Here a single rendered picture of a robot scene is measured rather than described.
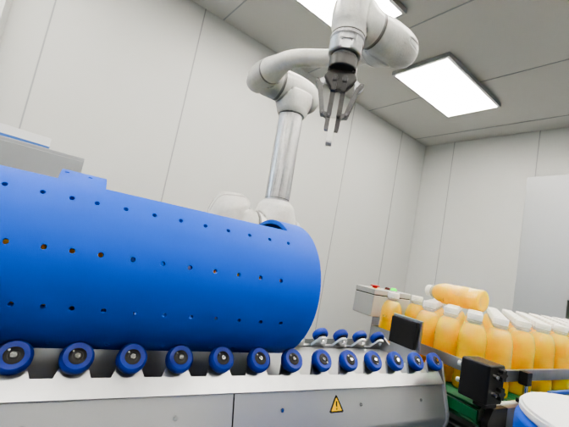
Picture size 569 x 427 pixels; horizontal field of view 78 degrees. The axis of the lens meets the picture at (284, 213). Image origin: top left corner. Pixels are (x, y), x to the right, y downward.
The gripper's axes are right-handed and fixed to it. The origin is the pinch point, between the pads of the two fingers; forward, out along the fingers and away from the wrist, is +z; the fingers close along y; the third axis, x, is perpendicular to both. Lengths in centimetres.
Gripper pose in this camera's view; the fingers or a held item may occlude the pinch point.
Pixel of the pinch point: (330, 131)
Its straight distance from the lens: 92.5
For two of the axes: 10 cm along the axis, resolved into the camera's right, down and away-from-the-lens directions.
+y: 9.8, 1.8, -1.2
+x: 1.0, 1.3, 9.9
